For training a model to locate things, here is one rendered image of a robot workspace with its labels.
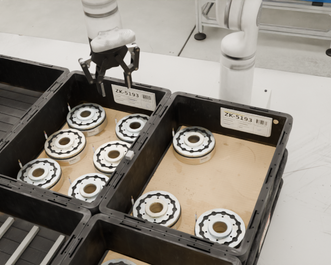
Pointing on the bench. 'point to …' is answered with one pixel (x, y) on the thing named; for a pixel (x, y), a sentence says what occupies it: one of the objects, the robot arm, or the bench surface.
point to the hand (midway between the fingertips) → (114, 85)
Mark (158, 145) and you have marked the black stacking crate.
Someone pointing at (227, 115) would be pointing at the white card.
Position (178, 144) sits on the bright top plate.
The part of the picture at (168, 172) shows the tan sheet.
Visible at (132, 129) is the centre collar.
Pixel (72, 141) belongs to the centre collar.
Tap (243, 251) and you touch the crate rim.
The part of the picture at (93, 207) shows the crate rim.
